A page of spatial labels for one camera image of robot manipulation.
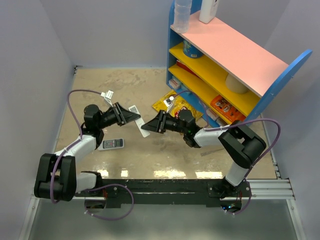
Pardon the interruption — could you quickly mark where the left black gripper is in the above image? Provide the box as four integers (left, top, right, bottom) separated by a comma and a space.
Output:
97, 102, 140, 130

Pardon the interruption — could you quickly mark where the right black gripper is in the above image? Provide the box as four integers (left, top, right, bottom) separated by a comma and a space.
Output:
142, 110, 187, 135

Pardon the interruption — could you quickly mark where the white long remote control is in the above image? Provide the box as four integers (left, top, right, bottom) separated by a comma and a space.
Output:
128, 105, 150, 138

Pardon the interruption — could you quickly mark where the grey button remote control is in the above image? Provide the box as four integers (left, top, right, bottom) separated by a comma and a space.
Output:
97, 138, 125, 151

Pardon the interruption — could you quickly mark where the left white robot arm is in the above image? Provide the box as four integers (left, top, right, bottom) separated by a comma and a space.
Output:
34, 102, 141, 204

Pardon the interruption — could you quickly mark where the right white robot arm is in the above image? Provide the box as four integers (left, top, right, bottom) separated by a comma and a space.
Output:
141, 109, 267, 197

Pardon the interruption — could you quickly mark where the yellow Lays chip bag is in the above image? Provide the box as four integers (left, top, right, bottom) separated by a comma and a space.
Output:
152, 90, 203, 121

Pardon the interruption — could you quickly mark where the pack of tissue packets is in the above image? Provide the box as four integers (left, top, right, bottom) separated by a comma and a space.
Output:
168, 76, 192, 96

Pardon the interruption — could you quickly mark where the red flat box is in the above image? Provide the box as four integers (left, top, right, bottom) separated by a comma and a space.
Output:
176, 59, 199, 78

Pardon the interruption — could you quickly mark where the orange product box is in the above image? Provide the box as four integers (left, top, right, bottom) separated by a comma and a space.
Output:
210, 95, 246, 123

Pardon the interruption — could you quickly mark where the blue snack can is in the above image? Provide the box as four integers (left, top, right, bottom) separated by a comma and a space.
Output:
182, 39, 204, 59

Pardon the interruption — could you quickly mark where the brown paper roll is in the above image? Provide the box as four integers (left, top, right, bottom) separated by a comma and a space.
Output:
225, 74, 249, 94

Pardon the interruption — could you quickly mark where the blue yellow pink shelf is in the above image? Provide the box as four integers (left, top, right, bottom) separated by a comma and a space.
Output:
166, 0, 312, 120

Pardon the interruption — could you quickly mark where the clear plastic bottle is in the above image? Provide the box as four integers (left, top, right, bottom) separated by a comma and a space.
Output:
173, 0, 192, 34

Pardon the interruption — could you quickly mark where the white plastic container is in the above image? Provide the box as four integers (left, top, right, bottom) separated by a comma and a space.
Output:
199, 0, 220, 24

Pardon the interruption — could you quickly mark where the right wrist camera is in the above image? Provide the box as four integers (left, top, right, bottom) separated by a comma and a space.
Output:
163, 96, 175, 113

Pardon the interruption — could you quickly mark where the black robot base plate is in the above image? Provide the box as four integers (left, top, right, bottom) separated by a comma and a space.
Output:
77, 179, 252, 208

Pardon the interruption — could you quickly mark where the base left purple cable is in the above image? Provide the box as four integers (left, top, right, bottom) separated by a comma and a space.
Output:
83, 184, 135, 221

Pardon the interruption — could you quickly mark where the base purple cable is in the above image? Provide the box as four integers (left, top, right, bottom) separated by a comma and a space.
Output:
83, 184, 135, 221
223, 179, 253, 216

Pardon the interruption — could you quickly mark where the base right purple cable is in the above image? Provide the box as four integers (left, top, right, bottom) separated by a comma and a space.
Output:
223, 179, 253, 216

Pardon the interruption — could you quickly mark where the aluminium rail frame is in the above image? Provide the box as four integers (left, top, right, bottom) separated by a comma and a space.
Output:
18, 162, 297, 240

